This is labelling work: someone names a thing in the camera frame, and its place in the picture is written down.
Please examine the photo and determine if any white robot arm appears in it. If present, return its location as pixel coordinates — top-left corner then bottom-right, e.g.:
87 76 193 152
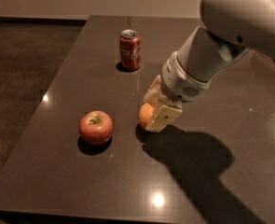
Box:
141 0 275 133

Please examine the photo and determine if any red apple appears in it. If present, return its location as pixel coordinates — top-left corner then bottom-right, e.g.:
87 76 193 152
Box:
79 110 114 146

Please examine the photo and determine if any orange fruit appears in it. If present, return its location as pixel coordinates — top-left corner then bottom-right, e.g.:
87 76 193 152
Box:
138 103 154 128

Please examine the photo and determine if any red cola can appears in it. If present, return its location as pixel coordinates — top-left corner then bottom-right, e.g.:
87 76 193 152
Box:
119 29 141 71

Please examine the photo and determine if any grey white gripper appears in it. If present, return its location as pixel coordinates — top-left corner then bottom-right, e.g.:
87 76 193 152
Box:
143 51 211 133

